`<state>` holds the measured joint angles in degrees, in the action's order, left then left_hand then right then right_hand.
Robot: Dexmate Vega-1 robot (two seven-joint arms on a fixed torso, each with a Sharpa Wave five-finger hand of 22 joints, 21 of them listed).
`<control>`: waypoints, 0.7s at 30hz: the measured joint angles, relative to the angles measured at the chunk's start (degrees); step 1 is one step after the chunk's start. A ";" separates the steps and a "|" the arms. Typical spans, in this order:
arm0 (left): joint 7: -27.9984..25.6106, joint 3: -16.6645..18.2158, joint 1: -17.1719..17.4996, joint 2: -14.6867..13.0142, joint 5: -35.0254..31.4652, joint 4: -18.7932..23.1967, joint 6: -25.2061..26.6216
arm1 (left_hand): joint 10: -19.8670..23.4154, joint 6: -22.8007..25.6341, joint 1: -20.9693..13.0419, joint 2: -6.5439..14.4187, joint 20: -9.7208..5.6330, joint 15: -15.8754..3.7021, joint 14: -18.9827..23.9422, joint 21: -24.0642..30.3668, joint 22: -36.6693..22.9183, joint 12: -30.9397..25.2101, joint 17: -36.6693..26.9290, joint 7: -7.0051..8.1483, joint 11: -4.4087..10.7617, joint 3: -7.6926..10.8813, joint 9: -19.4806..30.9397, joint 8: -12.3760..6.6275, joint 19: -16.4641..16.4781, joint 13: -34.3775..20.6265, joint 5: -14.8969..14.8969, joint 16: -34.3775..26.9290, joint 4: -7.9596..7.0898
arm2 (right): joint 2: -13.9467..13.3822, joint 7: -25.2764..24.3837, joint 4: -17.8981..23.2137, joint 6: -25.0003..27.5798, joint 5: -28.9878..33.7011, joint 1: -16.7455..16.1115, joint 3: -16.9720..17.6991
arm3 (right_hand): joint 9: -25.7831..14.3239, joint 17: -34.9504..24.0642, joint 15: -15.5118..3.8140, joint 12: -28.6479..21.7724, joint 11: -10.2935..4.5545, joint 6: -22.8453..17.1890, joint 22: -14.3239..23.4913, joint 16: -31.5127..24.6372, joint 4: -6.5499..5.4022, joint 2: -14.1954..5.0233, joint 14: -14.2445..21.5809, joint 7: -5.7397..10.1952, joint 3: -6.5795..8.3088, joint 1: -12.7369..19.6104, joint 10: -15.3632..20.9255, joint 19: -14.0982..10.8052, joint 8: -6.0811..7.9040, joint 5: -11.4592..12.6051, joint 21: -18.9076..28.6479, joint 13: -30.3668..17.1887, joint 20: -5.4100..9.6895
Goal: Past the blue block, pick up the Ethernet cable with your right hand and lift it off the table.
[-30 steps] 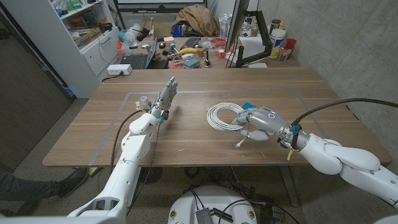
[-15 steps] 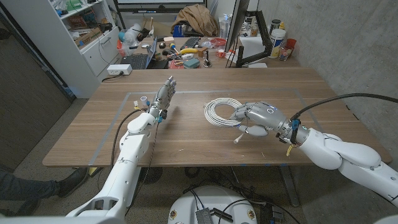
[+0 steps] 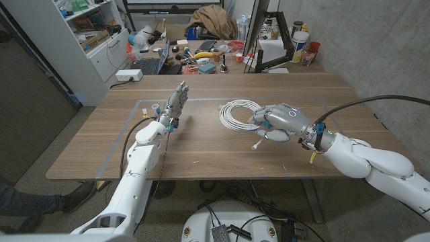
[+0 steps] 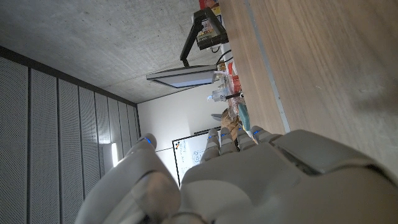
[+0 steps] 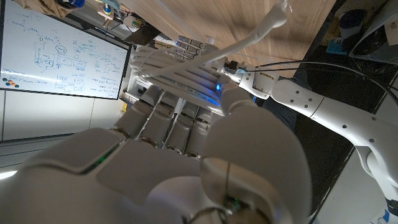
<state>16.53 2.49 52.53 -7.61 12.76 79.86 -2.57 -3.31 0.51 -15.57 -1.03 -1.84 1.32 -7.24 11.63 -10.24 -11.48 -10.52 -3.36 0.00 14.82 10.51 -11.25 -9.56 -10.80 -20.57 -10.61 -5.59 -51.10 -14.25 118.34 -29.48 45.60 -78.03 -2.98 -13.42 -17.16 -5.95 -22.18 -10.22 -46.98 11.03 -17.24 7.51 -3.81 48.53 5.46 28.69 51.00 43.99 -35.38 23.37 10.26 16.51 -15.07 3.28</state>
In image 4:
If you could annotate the clear plastic bottle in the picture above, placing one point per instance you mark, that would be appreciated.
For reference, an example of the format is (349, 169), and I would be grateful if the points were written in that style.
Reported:
(219, 95)

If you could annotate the teal box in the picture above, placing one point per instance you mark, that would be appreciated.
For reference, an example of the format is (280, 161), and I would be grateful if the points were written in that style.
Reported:
(244, 116)

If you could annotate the whiteboard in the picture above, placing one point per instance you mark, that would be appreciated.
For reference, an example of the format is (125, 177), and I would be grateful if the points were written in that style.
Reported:
(189, 155)

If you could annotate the black flat monitor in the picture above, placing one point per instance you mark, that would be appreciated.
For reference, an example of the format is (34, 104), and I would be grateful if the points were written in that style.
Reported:
(183, 77)

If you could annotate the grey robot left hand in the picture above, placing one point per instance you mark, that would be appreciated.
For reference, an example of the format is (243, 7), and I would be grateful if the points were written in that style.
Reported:
(264, 186)

